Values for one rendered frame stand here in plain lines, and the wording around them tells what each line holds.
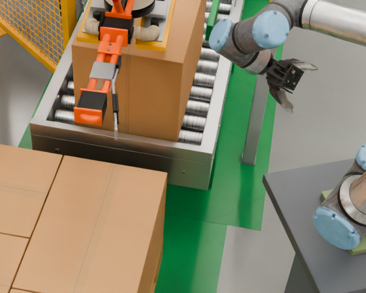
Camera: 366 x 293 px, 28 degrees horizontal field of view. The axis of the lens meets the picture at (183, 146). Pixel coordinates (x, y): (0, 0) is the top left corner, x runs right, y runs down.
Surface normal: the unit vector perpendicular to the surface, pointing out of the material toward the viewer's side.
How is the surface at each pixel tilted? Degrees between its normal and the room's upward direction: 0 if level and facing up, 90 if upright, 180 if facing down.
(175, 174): 90
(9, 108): 0
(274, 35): 49
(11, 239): 0
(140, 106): 90
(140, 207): 0
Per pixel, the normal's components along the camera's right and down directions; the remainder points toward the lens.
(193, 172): -0.17, 0.70
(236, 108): 0.07, -0.70
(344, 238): -0.63, 0.62
